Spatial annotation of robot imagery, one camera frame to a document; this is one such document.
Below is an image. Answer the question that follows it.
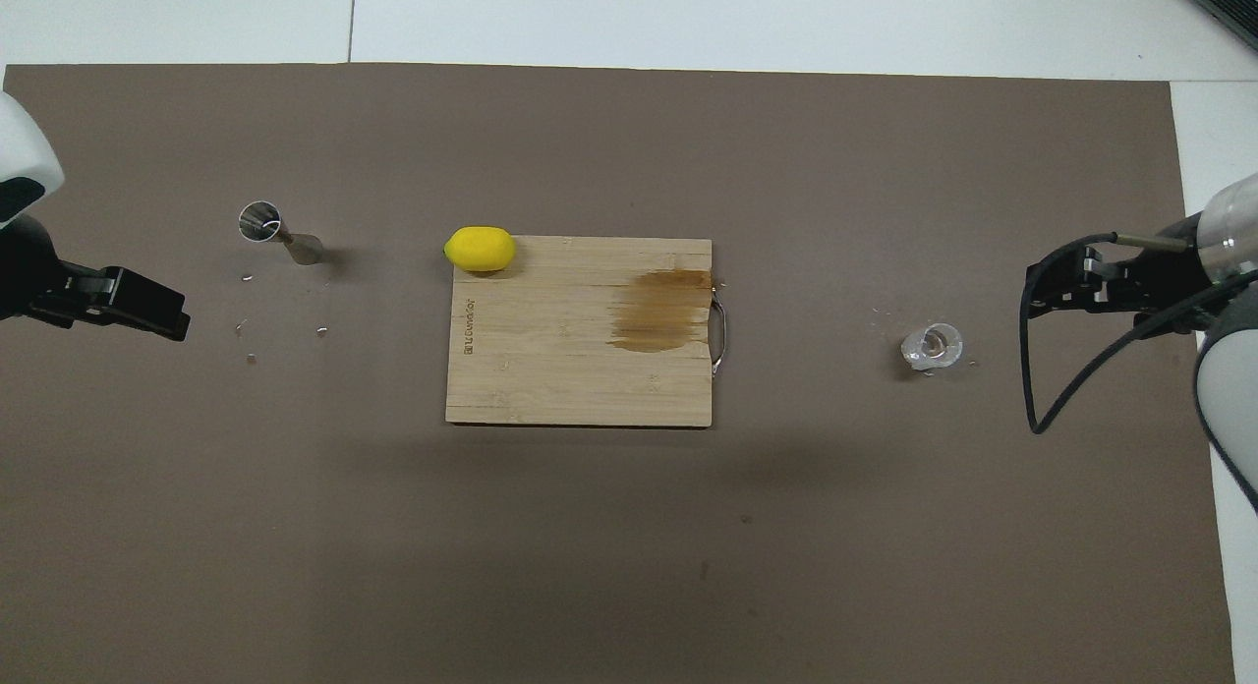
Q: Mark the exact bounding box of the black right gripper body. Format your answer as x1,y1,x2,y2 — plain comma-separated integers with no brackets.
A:
1106,244,1225,314

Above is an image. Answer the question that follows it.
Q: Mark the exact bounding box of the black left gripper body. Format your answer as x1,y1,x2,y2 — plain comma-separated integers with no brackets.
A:
0,215,99,321

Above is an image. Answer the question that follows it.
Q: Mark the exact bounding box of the small clear glass cup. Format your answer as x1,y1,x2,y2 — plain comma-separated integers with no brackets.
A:
901,322,964,371

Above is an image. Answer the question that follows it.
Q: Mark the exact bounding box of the steel double jigger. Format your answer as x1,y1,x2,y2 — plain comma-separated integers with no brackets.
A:
239,200,327,266

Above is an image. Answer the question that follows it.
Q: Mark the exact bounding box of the yellow lemon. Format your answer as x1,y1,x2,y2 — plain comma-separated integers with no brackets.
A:
443,226,517,274

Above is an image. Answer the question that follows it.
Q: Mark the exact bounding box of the bamboo cutting board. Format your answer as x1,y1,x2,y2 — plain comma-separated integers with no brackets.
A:
445,236,714,428

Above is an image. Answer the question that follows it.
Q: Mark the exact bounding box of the brown table mat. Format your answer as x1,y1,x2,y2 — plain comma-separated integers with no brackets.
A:
0,63,1237,684

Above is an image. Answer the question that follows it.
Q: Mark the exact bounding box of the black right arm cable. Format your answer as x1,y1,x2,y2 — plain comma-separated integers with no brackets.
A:
1020,232,1225,436

